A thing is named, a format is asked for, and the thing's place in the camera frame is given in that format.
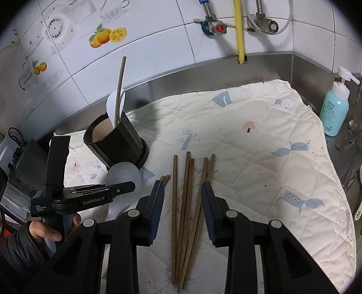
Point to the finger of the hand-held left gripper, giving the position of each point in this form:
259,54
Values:
122,187

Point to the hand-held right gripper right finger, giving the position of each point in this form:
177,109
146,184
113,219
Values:
207,211

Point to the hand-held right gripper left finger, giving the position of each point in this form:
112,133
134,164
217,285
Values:
156,209

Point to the white smooth rice spoon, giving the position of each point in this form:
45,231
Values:
122,177

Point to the pile of wooden chopsticks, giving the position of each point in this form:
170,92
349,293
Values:
175,205

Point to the black utensil holder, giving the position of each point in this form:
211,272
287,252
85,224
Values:
119,147

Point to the person's left forearm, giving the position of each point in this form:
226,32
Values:
12,263

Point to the person's left hand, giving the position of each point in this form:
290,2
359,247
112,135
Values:
46,231

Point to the cream printed quilted mat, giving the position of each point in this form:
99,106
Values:
245,159

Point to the grey electric appliance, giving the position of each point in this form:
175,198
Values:
24,165

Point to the white ridged rice paddle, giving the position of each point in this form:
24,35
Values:
111,107

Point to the brown wooden chopstick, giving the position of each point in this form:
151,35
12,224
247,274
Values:
119,92

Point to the blue soap pump bottle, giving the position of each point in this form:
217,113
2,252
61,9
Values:
334,110

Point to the small metal spoon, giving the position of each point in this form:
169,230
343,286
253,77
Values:
353,126

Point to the metal angle valve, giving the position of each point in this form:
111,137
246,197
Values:
268,24

